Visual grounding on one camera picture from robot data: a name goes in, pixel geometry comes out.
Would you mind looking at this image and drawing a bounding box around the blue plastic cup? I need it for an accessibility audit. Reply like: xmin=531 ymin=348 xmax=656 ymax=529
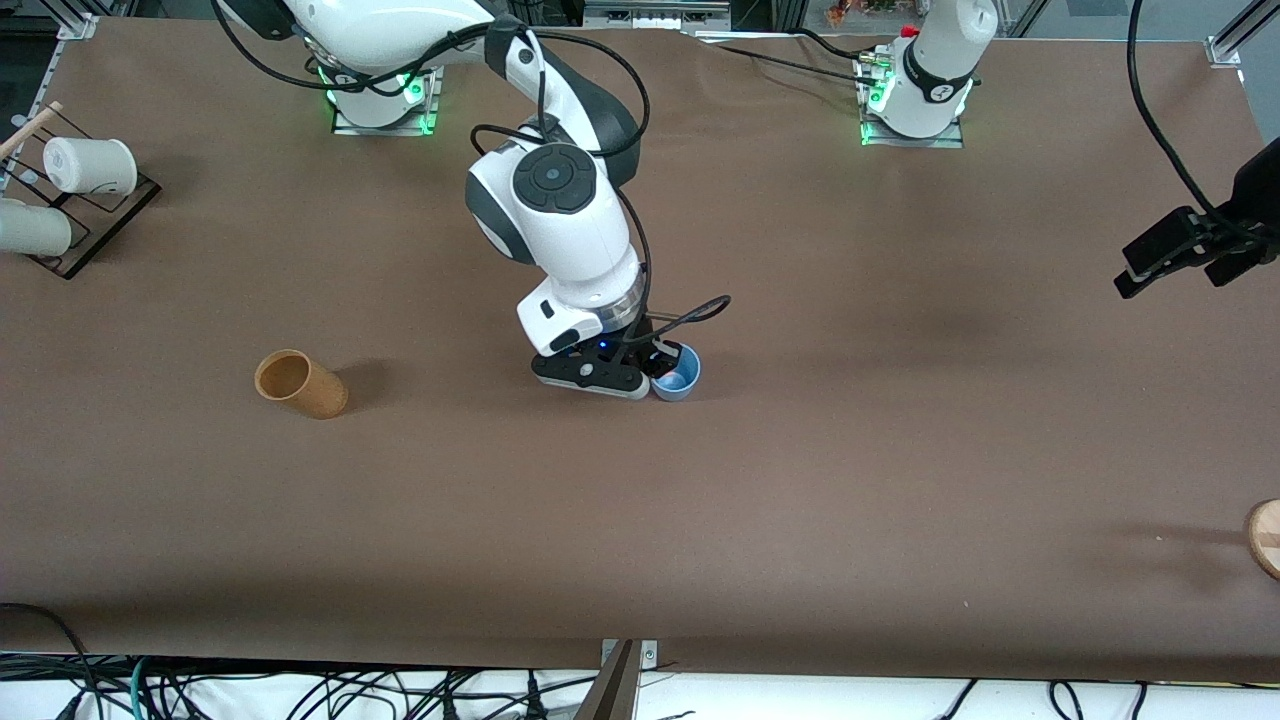
xmin=650 ymin=343 xmax=702 ymax=402

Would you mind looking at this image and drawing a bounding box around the brown wooden cup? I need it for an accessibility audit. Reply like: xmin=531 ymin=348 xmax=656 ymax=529
xmin=254 ymin=349 xmax=350 ymax=420

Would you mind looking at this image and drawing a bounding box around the white ceramic cup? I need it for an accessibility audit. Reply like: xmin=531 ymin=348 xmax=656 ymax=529
xmin=42 ymin=136 xmax=138 ymax=195
xmin=0 ymin=198 xmax=73 ymax=257

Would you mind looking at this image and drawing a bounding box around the brown table cover sheet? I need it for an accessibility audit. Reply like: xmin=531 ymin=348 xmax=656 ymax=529
xmin=0 ymin=15 xmax=1280 ymax=683

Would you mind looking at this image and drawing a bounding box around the round wooden disc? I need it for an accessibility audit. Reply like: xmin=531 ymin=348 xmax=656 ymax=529
xmin=1245 ymin=498 xmax=1280 ymax=581

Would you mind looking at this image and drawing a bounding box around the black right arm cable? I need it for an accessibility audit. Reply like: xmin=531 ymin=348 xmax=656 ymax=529
xmin=210 ymin=0 xmax=733 ymax=353

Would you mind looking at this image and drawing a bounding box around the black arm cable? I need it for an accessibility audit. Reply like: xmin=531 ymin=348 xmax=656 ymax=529
xmin=1127 ymin=0 xmax=1263 ymax=249
xmin=210 ymin=0 xmax=733 ymax=353

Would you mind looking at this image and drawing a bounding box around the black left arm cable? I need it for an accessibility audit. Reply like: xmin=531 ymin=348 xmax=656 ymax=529
xmin=1127 ymin=0 xmax=1263 ymax=249

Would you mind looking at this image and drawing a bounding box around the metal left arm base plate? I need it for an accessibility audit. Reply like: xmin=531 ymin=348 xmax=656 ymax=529
xmin=858 ymin=50 xmax=967 ymax=149

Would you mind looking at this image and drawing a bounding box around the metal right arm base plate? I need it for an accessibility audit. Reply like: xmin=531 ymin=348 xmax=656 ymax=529
xmin=330 ymin=65 xmax=442 ymax=136

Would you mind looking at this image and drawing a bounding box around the black base cable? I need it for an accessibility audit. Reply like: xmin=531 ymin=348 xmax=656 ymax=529
xmin=700 ymin=30 xmax=876 ymax=89

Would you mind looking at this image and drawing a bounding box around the grey metal frame profile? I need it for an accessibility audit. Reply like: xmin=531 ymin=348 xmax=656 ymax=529
xmin=583 ymin=0 xmax=733 ymax=31

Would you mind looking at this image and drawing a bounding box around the grey metal camera mount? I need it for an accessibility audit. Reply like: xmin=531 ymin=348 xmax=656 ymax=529
xmin=575 ymin=638 xmax=659 ymax=720

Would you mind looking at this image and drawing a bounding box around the black wire cup rack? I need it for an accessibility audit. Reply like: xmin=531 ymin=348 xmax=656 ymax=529
xmin=0 ymin=105 xmax=163 ymax=281

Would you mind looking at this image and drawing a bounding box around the black floor cable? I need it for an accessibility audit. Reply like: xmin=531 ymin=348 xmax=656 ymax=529
xmin=0 ymin=603 xmax=98 ymax=720

